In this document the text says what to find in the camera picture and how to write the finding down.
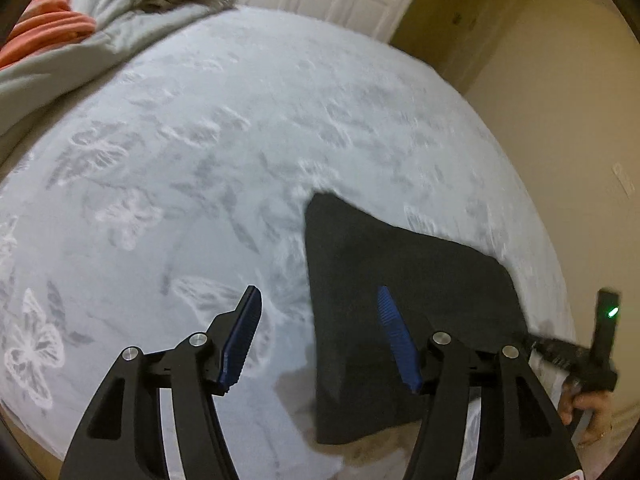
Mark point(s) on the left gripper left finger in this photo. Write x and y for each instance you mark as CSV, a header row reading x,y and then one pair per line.
x,y
120,435

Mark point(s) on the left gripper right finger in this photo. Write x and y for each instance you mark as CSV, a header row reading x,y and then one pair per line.
x,y
521,435

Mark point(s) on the dark grey pants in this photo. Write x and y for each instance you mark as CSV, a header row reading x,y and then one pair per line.
x,y
377,293

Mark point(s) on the person's right hand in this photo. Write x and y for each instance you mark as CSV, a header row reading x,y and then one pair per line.
x,y
598,404

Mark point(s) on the light blue butterfly bedsheet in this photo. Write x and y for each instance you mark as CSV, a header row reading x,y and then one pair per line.
x,y
155,195

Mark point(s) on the grey blanket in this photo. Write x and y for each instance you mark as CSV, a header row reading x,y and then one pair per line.
x,y
28,87

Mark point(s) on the coral pink towel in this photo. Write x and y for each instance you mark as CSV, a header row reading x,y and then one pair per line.
x,y
45,25

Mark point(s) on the white wall switch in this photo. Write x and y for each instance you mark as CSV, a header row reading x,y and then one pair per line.
x,y
624,178

